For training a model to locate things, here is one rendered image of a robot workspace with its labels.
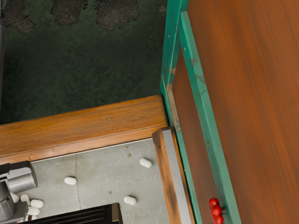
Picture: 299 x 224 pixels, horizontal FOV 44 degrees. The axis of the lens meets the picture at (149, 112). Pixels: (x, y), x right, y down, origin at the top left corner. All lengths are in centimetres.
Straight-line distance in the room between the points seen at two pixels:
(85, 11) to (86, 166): 119
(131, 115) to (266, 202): 71
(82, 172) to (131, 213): 18
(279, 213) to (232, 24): 19
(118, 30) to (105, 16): 11
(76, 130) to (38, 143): 11
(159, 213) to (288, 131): 78
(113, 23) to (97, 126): 106
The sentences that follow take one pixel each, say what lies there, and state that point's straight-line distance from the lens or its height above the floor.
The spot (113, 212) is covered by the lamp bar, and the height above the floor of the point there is 109.
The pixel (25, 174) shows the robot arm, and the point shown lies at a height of 89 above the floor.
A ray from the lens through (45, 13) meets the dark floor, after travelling 214.
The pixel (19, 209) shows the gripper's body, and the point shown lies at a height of 81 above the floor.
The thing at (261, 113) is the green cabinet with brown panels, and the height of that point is 146.
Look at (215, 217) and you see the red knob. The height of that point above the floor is 125.
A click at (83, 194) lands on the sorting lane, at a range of 108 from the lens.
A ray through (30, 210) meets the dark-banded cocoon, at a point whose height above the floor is 76.
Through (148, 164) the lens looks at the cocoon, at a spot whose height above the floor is 76.
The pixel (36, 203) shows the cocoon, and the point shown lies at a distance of 108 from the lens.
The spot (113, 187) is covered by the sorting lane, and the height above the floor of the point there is 74.
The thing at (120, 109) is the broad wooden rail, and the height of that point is 76.
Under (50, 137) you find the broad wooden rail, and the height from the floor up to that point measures 76.
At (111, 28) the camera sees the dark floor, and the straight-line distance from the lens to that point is 204.
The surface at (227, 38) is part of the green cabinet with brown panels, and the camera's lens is 43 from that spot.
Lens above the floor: 180
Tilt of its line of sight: 75 degrees down
